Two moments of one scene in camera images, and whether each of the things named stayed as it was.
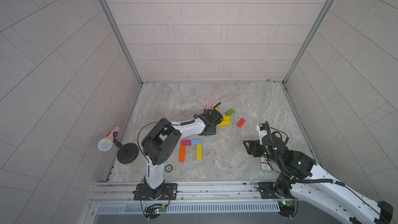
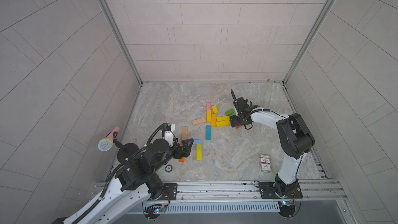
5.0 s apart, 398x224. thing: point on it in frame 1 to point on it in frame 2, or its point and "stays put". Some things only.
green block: x=229 y=111 stays put
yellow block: x=199 y=152 stays put
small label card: x=265 y=165 stays put
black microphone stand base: x=128 y=153 stays put
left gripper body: x=213 y=130 to x=170 y=153
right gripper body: x=260 y=151 to x=238 y=120
